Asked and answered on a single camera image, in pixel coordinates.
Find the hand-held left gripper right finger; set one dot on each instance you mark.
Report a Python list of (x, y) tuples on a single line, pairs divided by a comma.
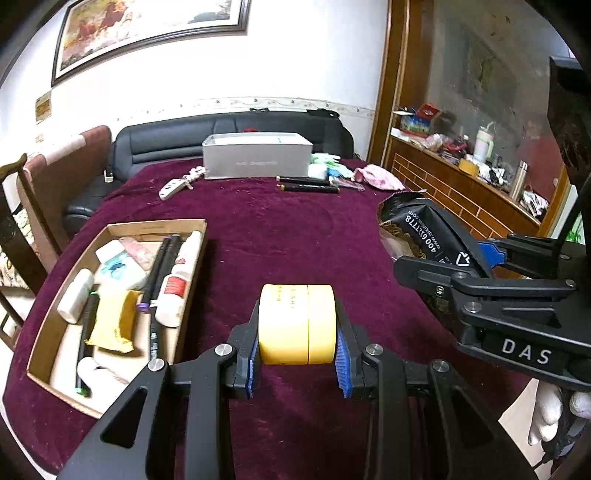
[(342, 369)]

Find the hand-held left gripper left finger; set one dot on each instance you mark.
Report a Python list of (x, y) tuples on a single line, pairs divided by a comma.
[(253, 364)]

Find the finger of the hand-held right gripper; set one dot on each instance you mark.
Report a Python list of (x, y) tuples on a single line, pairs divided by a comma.
[(491, 254), (485, 286)]

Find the black snack packet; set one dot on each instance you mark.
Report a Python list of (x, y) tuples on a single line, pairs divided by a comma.
[(425, 226)]

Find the white bottle red label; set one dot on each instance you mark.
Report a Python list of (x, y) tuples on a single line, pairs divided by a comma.
[(178, 281)]

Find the black marker purple cap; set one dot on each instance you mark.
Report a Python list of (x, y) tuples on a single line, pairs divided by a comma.
[(154, 272)]

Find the yellow packet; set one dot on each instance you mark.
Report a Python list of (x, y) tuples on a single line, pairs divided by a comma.
[(113, 323)]

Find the white roll pack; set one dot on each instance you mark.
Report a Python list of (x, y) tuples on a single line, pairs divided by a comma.
[(101, 371)]

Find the teal print tissue pack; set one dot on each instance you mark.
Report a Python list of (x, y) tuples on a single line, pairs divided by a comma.
[(122, 277)]

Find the small clear box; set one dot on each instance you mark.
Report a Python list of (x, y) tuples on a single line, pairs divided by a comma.
[(141, 254)]

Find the black marker green caps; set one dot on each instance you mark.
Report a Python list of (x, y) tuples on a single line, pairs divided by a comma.
[(88, 341)]

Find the white bottle green print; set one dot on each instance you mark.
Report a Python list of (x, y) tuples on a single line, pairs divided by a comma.
[(76, 295)]

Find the cardboard box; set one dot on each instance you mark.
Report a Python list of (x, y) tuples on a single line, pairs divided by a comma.
[(55, 369)]

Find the person's right hand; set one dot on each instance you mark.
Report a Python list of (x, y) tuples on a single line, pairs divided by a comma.
[(542, 410)]

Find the steel thermos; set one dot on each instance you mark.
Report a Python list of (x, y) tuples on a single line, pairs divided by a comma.
[(518, 182)]

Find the wooden counter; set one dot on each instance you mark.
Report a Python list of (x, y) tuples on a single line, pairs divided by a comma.
[(443, 189)]

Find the green landscape poster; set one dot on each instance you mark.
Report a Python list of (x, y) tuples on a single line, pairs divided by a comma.
[(576, 230)]

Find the yellow box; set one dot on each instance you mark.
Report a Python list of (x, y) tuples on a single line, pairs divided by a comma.
[(467, 167)]

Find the white tumbler green lid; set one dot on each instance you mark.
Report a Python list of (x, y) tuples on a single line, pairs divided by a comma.
[(483, 145)]

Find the maroon tablecloth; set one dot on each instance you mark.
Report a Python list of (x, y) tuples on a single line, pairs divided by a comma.
[(286, 240)]

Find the pink cloth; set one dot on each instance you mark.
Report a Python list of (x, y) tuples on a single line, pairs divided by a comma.
[(378, 177)]

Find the red and blue box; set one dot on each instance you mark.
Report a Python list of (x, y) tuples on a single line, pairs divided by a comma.
[(420, 120)]

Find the clear packaged pen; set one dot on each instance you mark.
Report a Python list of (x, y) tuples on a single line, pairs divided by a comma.
[(348, 184)]

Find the green cloth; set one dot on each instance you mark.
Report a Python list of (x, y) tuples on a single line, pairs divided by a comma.
[(334, 166)]

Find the black pen gold tip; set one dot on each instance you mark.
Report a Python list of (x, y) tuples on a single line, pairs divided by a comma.
[(302, 180), (307, 189)]

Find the small white box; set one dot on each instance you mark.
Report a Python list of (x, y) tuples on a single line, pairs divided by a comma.
[(317, 171)]

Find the white power strip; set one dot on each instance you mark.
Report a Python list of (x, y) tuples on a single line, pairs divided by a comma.
[(180, 184)]

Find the grey rectangular box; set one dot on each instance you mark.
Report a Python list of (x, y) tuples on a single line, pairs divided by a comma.
[(256, 157)]

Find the black bag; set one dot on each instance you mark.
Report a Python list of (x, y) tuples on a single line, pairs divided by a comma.
[(323, 112)]

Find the red bag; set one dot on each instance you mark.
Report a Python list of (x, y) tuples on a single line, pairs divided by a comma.
[(250, 130)]

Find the black leather sofa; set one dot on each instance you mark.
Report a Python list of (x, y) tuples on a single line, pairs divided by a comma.
[(175, 138)]

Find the upholstered chair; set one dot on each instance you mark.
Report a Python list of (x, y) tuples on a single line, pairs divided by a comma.
[(60, 194)]

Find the wooden chair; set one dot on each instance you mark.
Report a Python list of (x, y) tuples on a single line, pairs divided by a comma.
[(9, 258)]

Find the framed horse painting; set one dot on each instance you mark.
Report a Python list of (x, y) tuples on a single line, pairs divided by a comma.
[(147, 32)]

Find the wooden door frame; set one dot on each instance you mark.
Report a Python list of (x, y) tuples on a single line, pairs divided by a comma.
[(392, 69)]

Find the gold wall plaque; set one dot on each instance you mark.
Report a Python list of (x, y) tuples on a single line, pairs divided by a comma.
[(43, 106)]

